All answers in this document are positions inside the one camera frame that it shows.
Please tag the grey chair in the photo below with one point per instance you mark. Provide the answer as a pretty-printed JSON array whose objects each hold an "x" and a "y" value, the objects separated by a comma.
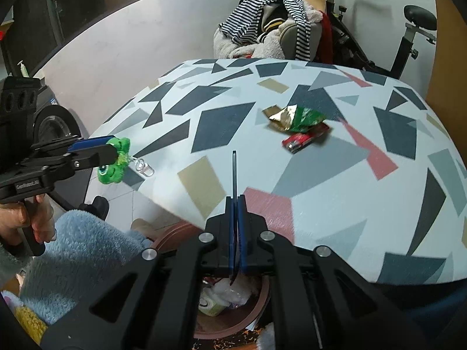
[{"x": 288, "y": 36}]

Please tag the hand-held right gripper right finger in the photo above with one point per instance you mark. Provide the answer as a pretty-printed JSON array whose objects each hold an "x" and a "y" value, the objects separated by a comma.
[{"x": 242, "y": 226}]

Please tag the cream fleece jacket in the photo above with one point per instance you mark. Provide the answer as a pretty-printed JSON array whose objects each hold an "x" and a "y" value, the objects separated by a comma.
[{"x": 262, "y": 48}]

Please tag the brown round bin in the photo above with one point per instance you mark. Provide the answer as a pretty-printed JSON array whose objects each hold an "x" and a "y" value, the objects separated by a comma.
[{"x": 233, "y": 326}]

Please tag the black exercise bike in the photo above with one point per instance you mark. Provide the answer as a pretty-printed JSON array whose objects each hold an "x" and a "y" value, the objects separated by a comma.
[{"x": 405, "y": 47}]

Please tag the geometric patterned tablecloth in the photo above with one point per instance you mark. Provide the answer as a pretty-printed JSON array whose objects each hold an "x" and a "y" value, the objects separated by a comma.
[{"x": 328, "y": 207}]

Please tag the blue fleece garment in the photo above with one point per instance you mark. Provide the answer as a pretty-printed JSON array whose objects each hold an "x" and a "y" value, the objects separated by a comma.
[{"x": 84, "y": 255}]

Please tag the dark grey washing machine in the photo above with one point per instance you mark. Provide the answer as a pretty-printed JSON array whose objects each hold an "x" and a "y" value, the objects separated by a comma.
[{"x": 54, "y": 124}]

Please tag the person's left hand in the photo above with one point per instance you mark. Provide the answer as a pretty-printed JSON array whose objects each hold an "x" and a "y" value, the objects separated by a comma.
[{"x": 43, "y": 222}]

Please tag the green and gold foil packet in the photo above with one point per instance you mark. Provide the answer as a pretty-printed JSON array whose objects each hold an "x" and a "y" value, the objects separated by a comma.
[{"x": 306, "y": 116}]

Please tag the tan wooden panel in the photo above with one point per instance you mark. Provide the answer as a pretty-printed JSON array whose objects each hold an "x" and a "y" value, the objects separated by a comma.
[{"x": 452, "y": 62}]

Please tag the thin black piece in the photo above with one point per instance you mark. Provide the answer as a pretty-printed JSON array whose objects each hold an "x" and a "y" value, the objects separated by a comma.
[{"x": 234, "y": 175}]

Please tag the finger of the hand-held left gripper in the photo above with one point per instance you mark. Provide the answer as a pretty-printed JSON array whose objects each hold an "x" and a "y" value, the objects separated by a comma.
[
  {"x": 87, "y": 160},
  {"x": 91, "y": 142}
]

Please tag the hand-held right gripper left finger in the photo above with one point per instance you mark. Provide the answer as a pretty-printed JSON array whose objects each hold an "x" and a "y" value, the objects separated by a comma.
[{"x": 230, "y": 226}]

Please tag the white pump bottle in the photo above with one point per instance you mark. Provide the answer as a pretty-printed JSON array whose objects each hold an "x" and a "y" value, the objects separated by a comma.
[{"x": 23, "y": 70}]

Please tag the black and white striped shirt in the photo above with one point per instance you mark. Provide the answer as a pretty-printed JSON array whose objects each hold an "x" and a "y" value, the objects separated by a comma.
[{"x": 248, "y": 18}]

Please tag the red scarf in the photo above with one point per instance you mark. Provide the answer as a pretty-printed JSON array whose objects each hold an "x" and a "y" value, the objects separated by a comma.
[{"x": 325, "y": 36}]

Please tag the dark jacket with striped cuff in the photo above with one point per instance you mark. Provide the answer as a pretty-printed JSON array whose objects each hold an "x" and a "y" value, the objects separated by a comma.
[{"x": 270, "y": 11}]

